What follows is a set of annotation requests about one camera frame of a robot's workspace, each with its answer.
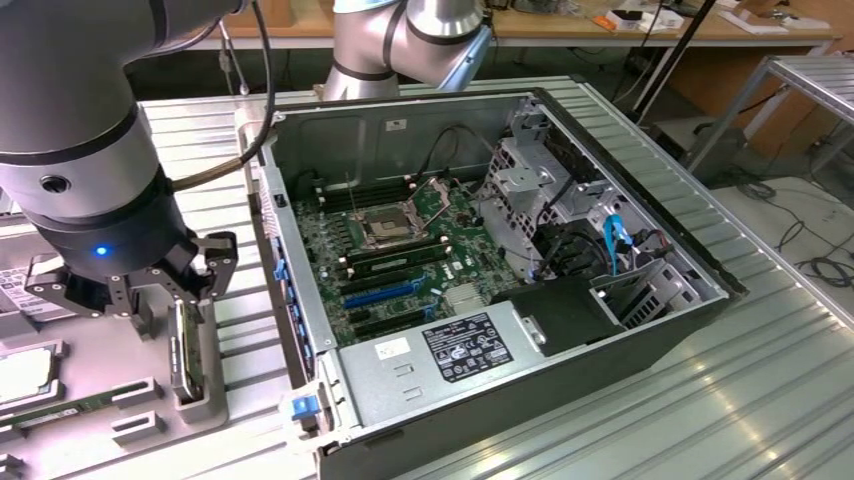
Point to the black chassis intrusion switch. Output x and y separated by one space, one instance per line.
280 200

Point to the green motherboard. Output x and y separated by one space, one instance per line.
460 240

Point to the blue case latch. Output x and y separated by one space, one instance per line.
305 407

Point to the green graphics card black fan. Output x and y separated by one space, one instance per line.
182 350

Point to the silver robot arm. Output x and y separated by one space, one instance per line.
66 125

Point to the small orange box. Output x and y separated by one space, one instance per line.
605 21

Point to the metal socket cover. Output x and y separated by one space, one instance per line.
429 197

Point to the blue slot retention clip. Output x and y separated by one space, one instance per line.
277 271

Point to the small black box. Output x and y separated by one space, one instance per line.
627 15

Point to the silver chipset heatsink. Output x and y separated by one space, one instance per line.
463 296

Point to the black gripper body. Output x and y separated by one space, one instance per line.
113 250

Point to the wooden desk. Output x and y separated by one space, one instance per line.
567 27

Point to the thin metal locking lever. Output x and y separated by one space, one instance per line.
352 200

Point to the black RAM slot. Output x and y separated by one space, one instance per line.
369 194
427 239
351 272
367 184
372 199
429 243
368 189
433 248

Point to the black silver PC case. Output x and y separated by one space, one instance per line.
533 400

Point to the white flat package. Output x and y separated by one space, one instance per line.
754 22

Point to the silver disk bay cage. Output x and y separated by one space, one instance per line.
516 180

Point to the black slanted pole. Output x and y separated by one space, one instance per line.
672 55

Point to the hard disk with blue carrier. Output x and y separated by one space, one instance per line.
13 295

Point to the brown wooden cabinet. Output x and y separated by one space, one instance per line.
720 75

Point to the white flat box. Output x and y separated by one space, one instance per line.
660 22

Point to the green RAM stick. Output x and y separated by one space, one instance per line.
66 407

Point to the aluminium frame table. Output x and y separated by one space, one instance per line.
820 80

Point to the long black expansion slot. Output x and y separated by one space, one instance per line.
389 330
387 318
380 286

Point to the grey parts rack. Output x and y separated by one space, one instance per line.
100 370

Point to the silver power supply unit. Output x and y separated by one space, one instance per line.
400 380

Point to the vented metal disk bay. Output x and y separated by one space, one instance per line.
667 290

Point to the CPU socket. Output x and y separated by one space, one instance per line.
387 225

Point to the silver CPU chip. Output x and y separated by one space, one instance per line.
22 375

